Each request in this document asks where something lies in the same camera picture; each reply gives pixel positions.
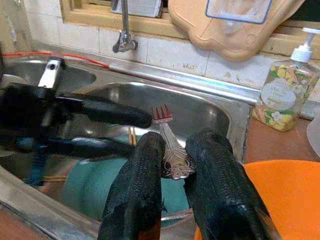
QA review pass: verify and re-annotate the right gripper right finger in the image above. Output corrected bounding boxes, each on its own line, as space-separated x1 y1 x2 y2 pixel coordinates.
184 127 283 240

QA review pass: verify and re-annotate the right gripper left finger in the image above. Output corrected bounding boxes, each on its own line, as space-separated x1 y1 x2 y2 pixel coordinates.
97 131 168 240

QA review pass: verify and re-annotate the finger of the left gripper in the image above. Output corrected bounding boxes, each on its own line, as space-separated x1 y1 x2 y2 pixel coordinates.
58 94 153 129
48 136 136 160

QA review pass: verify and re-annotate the ornate silver fork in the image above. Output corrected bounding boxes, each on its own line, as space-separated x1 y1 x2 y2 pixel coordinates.
151 103 198 181

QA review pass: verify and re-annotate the teal plate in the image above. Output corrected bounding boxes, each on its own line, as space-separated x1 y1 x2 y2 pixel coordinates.
61 139 198 222

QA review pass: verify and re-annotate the orange plate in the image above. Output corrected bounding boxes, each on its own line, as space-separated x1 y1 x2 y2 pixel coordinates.
193 159 320 240

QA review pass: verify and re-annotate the stainless steel double sink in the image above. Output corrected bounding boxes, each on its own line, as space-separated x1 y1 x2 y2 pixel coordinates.
0 39 262 240

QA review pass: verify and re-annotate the floral soap pump bottle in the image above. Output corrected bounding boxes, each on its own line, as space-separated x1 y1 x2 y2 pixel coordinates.
251 26 320 133

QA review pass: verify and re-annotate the grey flat pack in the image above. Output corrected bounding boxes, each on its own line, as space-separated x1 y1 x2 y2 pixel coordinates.
110 0 164 19

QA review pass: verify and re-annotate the beige cutting board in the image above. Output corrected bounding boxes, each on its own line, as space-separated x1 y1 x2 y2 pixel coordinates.
167 0 307 63

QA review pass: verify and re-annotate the clear lid with blue rim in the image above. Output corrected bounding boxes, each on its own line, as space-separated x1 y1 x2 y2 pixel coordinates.
205 0 273 25

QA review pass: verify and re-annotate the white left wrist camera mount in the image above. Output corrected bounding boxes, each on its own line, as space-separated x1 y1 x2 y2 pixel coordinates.
37 56 65 89

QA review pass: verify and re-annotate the chrome wall faucet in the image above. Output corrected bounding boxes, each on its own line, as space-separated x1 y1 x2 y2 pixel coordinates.
111 0 139 54

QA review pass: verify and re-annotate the wooden window frame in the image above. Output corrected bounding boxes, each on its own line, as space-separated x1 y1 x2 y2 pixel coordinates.
59 0 320 55

